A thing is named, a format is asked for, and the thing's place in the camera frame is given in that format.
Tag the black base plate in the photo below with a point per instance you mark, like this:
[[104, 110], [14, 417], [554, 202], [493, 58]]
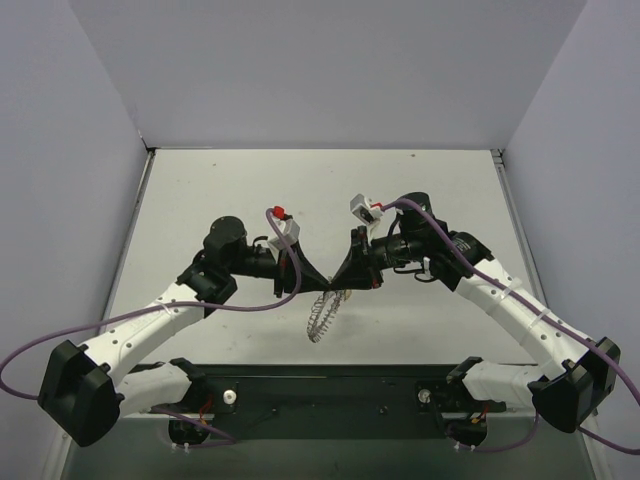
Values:
[[328, 402]]

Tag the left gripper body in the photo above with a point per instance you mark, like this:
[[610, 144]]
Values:
[[281, 272]]

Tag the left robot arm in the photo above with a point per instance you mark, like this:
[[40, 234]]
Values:
[[88, 388]]

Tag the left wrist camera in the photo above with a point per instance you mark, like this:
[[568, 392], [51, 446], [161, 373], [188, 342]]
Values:
[[286, 234]]

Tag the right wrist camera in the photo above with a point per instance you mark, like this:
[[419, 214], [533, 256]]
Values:
[[366, 210]]

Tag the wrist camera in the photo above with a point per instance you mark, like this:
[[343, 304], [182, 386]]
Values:
[[286, 234], [366, 210]]

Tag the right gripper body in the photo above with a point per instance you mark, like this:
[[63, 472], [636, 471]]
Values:
[[364, 258]]

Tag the metal disc keyring holder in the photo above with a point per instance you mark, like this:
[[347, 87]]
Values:
[[323, 311]]

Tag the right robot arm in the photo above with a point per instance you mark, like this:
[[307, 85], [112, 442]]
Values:
[[571, 373]]

